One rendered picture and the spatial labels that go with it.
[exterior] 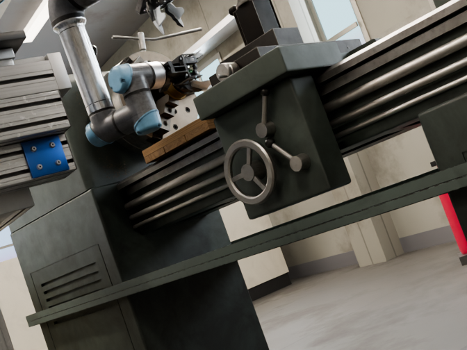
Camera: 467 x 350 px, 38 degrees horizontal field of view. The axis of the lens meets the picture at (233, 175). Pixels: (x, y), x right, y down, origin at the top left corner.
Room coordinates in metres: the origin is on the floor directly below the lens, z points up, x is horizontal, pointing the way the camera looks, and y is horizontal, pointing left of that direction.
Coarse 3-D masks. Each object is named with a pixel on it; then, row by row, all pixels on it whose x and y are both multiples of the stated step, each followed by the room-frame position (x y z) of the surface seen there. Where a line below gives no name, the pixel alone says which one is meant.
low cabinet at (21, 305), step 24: (240, 216) 5.99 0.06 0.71; (264, 216) 6.14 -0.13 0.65; (0, 264) 4.77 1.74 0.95; (240, 264) 5.89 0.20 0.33; (264, 264) 6.03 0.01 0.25; (0, 288) 4.74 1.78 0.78; (24, 288) 4.83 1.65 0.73; (264, 288) 5.99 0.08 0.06; (24, 312) 4.80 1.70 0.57; (24, 336) 4.77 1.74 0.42
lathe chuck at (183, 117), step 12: (132, 60) 2.12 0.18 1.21; (156, 60) 2.19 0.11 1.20; (168, 60) 2.22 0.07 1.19; (108, 84) 2.10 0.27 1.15; (120, 96) 2.05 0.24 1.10; (156, 96) 2.23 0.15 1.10; (192, 96) 2.26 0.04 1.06; (180, 108) 2.21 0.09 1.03; (192, 108) 2.25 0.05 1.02; (180, 120) 2.20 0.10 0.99; (192, 120) 2.23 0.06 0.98; (168, 132) 2.15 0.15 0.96; (132, 144) 2.15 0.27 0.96; (144, 144) 2.14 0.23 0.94
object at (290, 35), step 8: (272, 32) 1.64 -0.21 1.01; (280, 32) 1.65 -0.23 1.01; (288, 32) 1.67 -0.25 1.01; (296, 32) 1.70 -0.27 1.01; (256, 40) 1.68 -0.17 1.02; (264, 40) 1.66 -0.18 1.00; (272, 40) 1.64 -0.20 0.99; (280, 40) 1.64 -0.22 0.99; (288, 40) 1.67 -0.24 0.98; (296, 40) 1.69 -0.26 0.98; (248, 48) 1.70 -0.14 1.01; (232, 56) 1.74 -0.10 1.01; (240, 56) 1.72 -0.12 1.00
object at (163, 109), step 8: (168, 96) 2.08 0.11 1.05; (160, 104) 2.11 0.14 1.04; (168, 104) 2.09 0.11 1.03; (176, 104) 2.09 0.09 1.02; (160, 112) 2.10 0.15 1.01; (168, 112) 2.09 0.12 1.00; (168, 120) 2.11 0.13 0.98; (160, 128) 2.09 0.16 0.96; (168, 128) 2.10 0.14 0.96; (152, 136) 2.10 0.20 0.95; (160, 136) 2.12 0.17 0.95
